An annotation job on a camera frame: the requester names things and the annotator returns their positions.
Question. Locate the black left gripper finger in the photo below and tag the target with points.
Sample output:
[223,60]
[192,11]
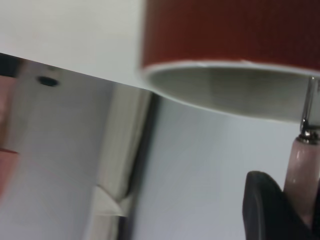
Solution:
[265,212]

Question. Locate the red ceramic mug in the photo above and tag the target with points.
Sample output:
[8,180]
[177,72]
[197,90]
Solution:
[225,30]

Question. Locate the silver metal frame post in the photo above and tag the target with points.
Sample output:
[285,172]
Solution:
[122,140]

